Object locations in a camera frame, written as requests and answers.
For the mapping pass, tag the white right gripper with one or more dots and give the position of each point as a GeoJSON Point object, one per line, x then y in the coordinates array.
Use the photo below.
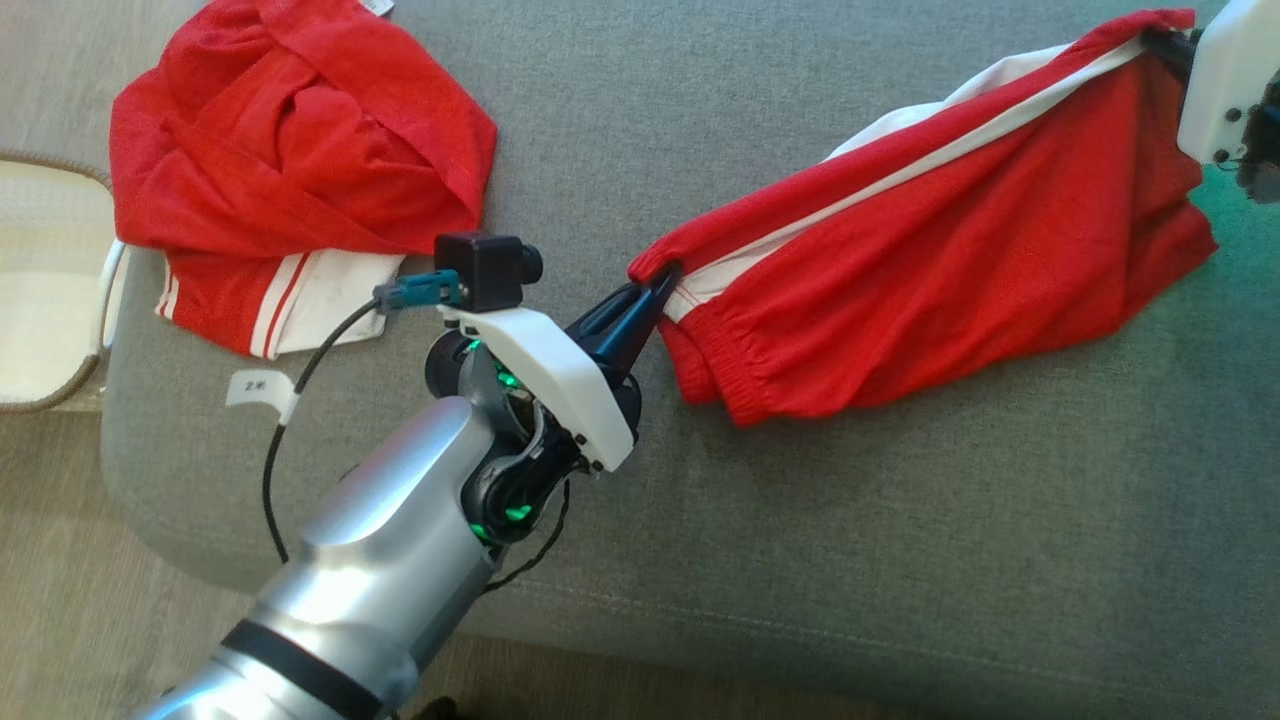
{"type": "Point", "coordinates": [1225, 90]}

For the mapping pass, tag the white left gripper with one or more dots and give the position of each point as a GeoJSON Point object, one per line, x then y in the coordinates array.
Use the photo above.
{"type": "Point", "coordinates": [560, 375]}

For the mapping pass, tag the red shorts with white stripe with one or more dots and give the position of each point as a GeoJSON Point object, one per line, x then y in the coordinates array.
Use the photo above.
{"type": "Point", "coordinates": [950, 260]}

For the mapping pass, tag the red jersey with white sleeves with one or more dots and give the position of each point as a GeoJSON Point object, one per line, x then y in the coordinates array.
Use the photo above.
{"type": "Point", "coordinates": [300, 130]}

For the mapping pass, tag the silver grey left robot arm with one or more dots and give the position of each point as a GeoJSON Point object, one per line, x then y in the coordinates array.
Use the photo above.
{"type": "Point", "coordinates": [390, 560]}

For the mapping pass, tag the cream perforated laundry basket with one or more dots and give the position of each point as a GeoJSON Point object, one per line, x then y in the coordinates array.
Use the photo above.
{"type": "Point", "coordinates": [50, 290]}

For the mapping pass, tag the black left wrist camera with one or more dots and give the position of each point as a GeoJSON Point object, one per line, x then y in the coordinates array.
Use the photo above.
{"type": "Point", "coordinates": [485, 270]}

